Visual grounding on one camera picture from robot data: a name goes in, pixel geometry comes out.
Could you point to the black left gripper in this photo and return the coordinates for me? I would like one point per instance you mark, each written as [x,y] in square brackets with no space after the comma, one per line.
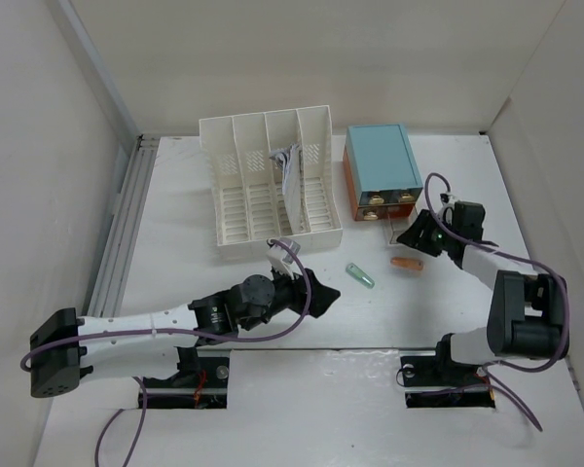
[298,289]

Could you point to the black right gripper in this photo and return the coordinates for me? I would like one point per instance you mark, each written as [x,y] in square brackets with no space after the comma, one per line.
[424,221]

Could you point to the orange correction tape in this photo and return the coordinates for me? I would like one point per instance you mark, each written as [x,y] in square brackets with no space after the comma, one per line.
[407,263]

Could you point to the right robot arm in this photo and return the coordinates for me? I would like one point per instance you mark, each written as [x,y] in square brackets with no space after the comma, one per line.
[527,317]

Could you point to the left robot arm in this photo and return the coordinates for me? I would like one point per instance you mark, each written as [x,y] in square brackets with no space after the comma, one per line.
[68,349]

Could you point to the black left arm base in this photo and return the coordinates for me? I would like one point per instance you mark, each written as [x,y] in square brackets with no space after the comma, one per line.
[199,382]

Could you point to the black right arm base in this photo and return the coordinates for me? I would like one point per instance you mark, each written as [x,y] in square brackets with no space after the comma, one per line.
[432,381]

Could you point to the blue top drawer box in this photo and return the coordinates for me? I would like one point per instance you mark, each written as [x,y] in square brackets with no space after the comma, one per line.
[382,165]

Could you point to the white plastic file organizer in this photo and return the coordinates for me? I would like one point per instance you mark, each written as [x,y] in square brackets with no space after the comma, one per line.
[246,184]

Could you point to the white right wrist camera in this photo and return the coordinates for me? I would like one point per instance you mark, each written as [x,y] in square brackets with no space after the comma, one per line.
[448,198]

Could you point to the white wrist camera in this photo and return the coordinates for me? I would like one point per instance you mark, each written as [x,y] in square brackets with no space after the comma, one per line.
[279,254]
[448,198]

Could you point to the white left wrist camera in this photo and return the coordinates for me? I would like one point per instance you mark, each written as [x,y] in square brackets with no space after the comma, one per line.
[279,254]

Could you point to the aluminium frame rail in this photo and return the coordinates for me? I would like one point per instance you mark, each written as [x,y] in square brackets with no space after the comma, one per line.
[110,276]

